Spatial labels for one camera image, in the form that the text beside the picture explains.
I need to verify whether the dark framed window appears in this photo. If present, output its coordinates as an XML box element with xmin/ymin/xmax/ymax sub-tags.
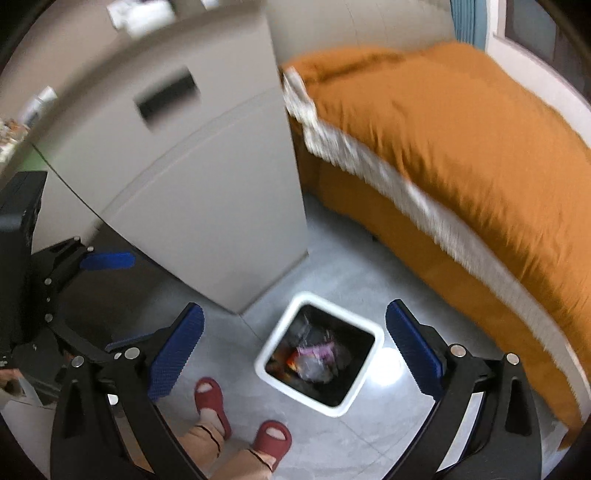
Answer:
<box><xmin>505</xmin><ymin>0</ymin><xmax>590</xmax><ymax>101</ymax></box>

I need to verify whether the grey bedside cabinet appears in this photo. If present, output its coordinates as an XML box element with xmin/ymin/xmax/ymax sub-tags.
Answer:
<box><xmin>1</xmin><ymin>1</ymin><xmax>308</xmax><ymax>313</ymax></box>

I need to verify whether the white tissue box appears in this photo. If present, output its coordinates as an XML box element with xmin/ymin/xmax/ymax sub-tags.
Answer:
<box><xmin>106</xmin><ymin>1</ymin><xmax>176</xmax><ymax>38</ymax></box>

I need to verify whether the blue curtain left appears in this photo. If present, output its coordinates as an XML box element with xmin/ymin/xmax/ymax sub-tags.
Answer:
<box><xmin>450</xmin><ymin>0</ymin><xmax>488</xmax><ymax>50</ymax></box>

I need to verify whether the right red slipper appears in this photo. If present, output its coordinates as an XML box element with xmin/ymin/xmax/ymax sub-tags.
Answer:
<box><xmin>252</xmin><ymin>420</ymin><xmax>293</xmax><ymax>472</ymax></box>

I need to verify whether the red slipper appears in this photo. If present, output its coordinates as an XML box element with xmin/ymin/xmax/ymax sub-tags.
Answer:
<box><xmin>252</xmin><ymin>420</ymin><xmax>293</xmax><ymax>472</ymax></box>
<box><xmin>194</xmin><ymin>377</ymin><xmax>231</xmax><ymax>440</ymax></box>

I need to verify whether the orange bed duvet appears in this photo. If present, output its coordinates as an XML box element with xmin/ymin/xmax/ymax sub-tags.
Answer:
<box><xmin>280</xmin><ymin>42</ymin><xmax>590</xmax><ymax>446</ymax></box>

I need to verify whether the beige padded headboard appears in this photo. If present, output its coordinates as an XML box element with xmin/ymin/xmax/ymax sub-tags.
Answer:
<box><xmin>266</xmin><ymin>0</ymin><xmax>455</xmax><ymax>63</ymax></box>

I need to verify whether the white square trash bin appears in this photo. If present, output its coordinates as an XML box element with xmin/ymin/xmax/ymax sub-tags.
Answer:
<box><xmin>254</xmin><ymin>291</ymin><xmax>385</xmax><ymax>418</ymax></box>

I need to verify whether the left red slipper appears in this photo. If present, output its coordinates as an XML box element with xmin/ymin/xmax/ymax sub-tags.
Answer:
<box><xmin>194</xmin><ymin>377</ymin><xmax>231</xmax><ymax>440</ymax></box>

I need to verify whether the person's left hand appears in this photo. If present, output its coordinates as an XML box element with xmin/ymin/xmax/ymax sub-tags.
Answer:
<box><xmin>0</xmin><ymin>369</ymin><xmax>22</xmax><ymax>390</ymax></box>

